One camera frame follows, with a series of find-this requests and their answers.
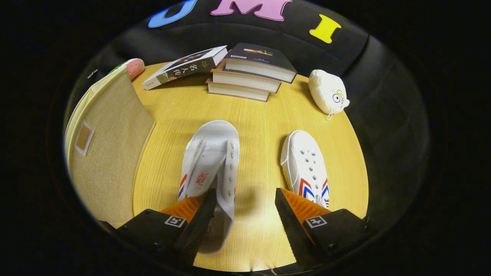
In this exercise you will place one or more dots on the silver clip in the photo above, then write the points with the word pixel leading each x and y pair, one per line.
pixel 92 73

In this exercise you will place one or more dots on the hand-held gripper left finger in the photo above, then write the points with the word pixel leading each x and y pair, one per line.
pixel 199 226

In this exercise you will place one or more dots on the portrait cover book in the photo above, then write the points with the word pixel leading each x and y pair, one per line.
pixel 184 67

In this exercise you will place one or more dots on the watermelon slice plush toy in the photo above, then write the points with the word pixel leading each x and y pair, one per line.
pixel 135 67

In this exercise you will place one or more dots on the white plush toy with eyes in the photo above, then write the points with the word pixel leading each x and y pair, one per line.
pixel 326 90

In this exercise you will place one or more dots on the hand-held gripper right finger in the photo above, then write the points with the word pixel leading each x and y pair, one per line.
pixel 291 226

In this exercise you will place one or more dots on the black cover book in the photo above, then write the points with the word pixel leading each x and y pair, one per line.
pixel 261 57

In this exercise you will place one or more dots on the white canvas shoe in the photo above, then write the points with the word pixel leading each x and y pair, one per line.
pixel 303 165
pixel 211 153

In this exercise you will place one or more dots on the beige fabric storage box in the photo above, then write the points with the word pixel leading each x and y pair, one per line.
pixel 115 153

